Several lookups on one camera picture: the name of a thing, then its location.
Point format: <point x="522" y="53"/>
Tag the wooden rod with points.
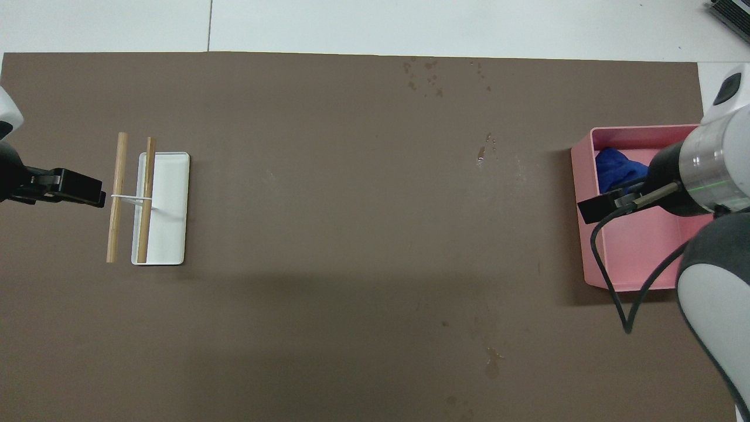
<point x="119" y="170"/>
<point x="146" y="176"/>

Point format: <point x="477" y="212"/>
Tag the white rack with wooden bars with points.
<point x="170" y="223"/>

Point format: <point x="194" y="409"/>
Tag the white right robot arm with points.
<point x="720" y="281"/>

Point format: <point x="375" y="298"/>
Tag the pink plastic bin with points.
<point x="644" y="258"/>

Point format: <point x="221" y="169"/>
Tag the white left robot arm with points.
<point x="7" y="111"/>

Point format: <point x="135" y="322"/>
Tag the blue towel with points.
<point x="618" y="167"/>

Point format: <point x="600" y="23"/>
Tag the grey ribbed device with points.
<point x="735" y="14"/>

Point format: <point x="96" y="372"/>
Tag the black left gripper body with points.
<point x="29" y="184"/>

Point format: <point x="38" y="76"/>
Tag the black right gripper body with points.
<point x="671" y="170"/>

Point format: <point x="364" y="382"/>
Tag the brown table mat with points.
<point x="293" y="322"/>

